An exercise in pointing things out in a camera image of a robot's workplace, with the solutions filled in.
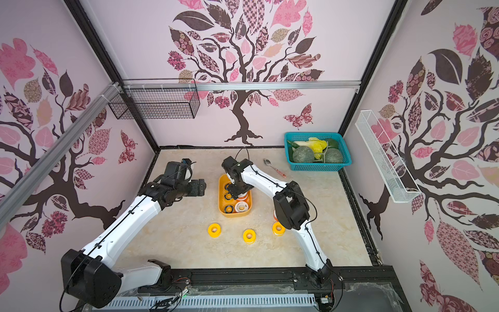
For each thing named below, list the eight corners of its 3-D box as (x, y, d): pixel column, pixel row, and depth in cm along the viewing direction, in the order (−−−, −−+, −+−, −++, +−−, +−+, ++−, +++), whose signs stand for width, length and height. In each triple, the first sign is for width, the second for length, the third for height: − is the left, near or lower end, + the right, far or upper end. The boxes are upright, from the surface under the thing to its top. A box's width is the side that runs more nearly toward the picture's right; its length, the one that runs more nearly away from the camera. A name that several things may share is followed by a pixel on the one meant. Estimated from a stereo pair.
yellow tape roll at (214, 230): (207, 238, 87) (206, 236, 85) (209, 225, 91) (208, 223, 89) (220, 238, 87) (219, 236, 85) (222, 225, 91) (221, 223, 89)
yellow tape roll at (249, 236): (243, 244, 85) (243, 243, 83) (243, 230, 89) (243, 229, 87) (256, 244, 85) (256, 243, 83) (256, 230, 89) (256, 229, 87)
